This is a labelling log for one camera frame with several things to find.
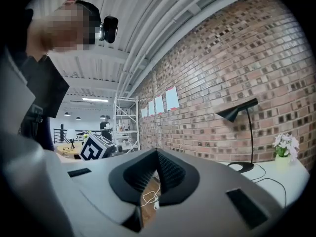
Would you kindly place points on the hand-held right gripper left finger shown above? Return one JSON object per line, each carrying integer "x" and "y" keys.
{"x": 103, "y": 181}

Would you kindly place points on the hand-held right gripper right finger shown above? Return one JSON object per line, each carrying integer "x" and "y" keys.
{"x": 209, "y": 201}

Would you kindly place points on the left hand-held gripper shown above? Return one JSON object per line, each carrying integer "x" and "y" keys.
{"x": 95, "y": 148}

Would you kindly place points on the black desk lamp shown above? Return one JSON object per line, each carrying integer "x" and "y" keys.
{"x": 230, "y": 115}

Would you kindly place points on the yellow flowers in black pot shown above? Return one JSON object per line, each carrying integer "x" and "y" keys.
{"x": 86, "y": 134}

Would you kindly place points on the round wooden table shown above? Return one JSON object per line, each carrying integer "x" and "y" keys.
{"x": 66, "y": 149}

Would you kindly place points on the white panel on black stand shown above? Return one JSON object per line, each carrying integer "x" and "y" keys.
{"x": 70, "y": 133}

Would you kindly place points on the white metal shelf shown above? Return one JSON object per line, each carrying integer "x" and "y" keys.
{"x": 126, "y": 131}

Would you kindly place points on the black metal railing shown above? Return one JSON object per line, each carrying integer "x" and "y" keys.
{"x": 57, "y": 134}

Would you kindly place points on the ceiling light strip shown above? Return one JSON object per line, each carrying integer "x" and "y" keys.
{"x": 95, "y": 99}

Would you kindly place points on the white paper sheet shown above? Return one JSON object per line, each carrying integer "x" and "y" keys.
{"x": 144, "y": 112}
{"x": 172, "y": 99}
{"x": 159, "y": 104}
{"x": 151, "y": 108}

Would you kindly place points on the person's black clothing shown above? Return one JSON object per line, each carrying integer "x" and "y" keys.
{"x": 47, "y": 88}

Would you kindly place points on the white table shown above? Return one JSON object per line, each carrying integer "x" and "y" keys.
{"x": 296, "y": 179}

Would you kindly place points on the pink flowers in white pot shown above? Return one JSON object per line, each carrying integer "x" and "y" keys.
{"x": 286, "y": 142}

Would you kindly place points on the person's head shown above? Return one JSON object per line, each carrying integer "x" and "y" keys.
{"x": 64, "y": 28}

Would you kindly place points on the black head-mounted camera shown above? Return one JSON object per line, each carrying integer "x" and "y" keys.
{"x": 109, "y": 28}

